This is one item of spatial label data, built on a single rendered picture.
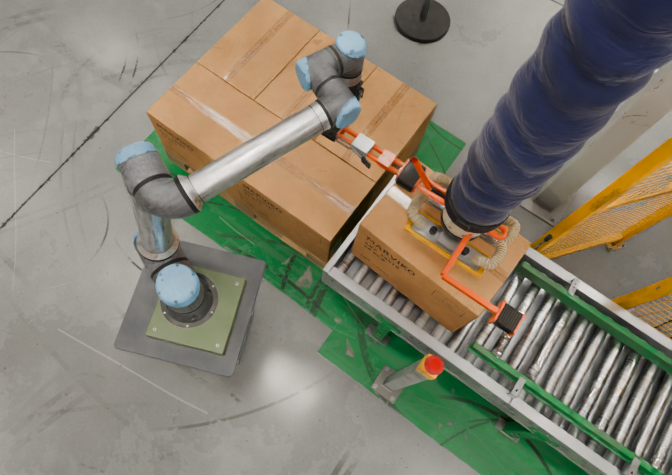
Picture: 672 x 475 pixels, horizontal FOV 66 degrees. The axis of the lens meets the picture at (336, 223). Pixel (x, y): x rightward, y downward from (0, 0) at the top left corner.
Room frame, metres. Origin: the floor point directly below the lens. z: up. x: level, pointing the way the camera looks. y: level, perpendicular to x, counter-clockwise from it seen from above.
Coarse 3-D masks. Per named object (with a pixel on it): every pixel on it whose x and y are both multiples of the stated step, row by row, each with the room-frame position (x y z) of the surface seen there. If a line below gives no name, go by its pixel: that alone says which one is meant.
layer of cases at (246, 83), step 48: (240, 48) 1.85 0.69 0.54; (288, 48) 1.90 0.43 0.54; (192, 96) 1.49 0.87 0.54; (240, 96) 1.54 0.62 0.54; (288, 96) 1.59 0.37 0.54; (384, 96) 1.70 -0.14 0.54; (192, 144) 1.21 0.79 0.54; (240, 144) 1.26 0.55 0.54; (336, 144) 1.35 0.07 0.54; (384, 144) 1.40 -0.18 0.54; (240, 192) 1.09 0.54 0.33; (288, 192) 1.04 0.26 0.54; (336, 192) 1.08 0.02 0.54; (336, 240) 0.88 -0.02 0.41
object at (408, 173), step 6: (408, 162) 0.94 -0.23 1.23; (402, 168) 0.91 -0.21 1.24; (408, 168) 0.92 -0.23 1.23; (414, 168) 0.92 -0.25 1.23; (426, 168) 0.93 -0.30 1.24; (402, 174) 0.89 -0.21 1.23; (408, 174) 0.89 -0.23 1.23; (414, 174) 0.90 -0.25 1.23; (396, 180) 0.88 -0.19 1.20; (402, 180) 0.86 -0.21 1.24; (408, 180) 0.87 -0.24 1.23; (414, 180) 0.87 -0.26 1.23; (420, 180) 0.87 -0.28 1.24; (402, 186) 0.86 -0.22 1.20; (408, 186) 0.85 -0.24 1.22; (414, 186) 0.85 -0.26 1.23
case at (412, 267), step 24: (408, 192) 0.96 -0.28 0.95; (384, 216) 0.83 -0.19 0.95; (432, 216) 0.87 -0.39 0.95; (360, 240) 0.77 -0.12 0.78; (384, 240) 0.73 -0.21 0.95; (408, 240) 0.74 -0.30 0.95; (480, 240) 0.80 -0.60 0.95; (384, 264) 0.69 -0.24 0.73; (408, 264) 0.65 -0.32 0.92; (432, 264) 0.66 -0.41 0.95; (456, 264) 0.68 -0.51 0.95; (504, 264) 0.71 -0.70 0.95; (408, 288) 0.62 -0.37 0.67; (432, 288) 0.58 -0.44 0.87; (480, 288) 0.59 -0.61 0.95; (432, 312) 0.54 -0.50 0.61; (456, 312) 0.51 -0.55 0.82; (480, 312) 0.50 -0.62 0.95
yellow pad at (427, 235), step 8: (424, 216) 0.79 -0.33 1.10; (408, 224) 0.75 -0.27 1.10; (432, 224) 0.77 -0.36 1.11; (440, 224) 0.77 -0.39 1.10; (408, 232) 0.72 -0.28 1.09; (416, 232) 0.72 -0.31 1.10; (424, 232) 0.73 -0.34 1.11; (432, 232) 0.72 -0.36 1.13; (440, 232) 0.74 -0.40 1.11; (424, 240) 0.70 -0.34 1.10; (432, 240) 0.70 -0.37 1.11; (432, 248) 0.68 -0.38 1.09; (440, 248) 0.68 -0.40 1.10; (464, 248) 0.68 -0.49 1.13; (472, 248) 0.70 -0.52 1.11; (448, 256) 0.65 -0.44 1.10; (464, 256) 0.66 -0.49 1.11; (488, 256) 0.68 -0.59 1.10; (464, 264) 0.63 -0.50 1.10; (472, 264) 0.63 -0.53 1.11; (472, 272) 0.60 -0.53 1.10; (480, 272) 0.61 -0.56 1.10
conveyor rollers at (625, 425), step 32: (352, 256) 0.76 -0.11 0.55; (512, 288) 0.74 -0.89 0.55; (416, 320) 0.51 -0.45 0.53; (544, 320) 0.61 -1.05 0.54; (544, 352) 0.46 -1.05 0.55; (608, 352) 0.52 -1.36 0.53; (544, 384) 0.32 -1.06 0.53; (576, 384) 0.34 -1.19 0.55; (640, 384) 0.40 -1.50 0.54; (608, 416) 0.23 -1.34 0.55; (640, 448) 0.12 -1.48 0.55
